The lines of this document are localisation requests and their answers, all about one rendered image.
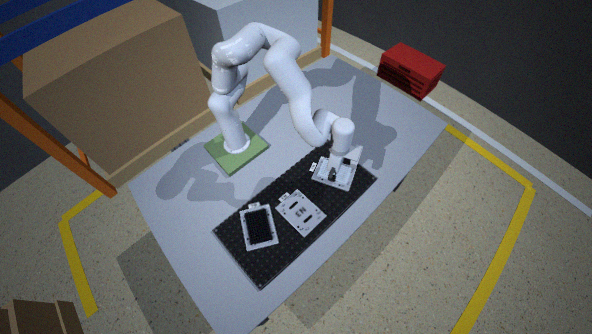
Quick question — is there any black multi-well plate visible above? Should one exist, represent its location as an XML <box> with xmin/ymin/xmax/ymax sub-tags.
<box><xmin>244</xmin><ymin>208</ymin><xmax>273</xmax><ymax>245</ymax></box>

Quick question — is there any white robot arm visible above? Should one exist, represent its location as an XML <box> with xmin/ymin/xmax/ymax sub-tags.
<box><xmin>208</xmin><ymin>22</ymin><xmax>363</xmax><ymax>169</ymax></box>

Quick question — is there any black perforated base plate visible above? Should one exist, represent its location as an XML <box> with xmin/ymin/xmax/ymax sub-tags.
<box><xmin>212</xmin><ymin>139</ymin><xmax>377</xmax><ymax>291</ymax></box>

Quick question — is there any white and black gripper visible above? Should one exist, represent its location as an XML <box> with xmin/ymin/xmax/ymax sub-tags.
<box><xmin>327</xmin><ymin>152</ymin><xmax>344</xmax><ymax>182</ymax></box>

